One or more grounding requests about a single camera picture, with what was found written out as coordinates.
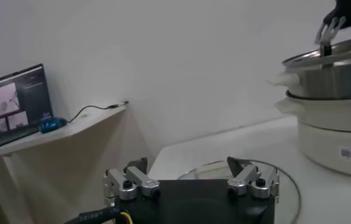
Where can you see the white side table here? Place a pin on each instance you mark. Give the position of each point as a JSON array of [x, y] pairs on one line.
[[81, 124]]

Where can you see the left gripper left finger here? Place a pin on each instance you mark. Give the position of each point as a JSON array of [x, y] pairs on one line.
[[142, 180]]

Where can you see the blue computer mouse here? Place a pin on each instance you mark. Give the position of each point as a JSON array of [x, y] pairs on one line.
[[52, 124]]

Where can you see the stainless steel steamer basket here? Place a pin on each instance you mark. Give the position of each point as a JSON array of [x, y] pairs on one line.
[[331, 82]]

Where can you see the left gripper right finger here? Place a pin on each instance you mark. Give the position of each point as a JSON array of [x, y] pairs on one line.
[[245, 179]]

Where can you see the black laptop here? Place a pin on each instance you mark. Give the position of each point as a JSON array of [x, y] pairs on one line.
[[29, 94]]

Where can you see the white electric cooker pot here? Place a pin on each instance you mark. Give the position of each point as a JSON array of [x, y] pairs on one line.
[[324, 143]]

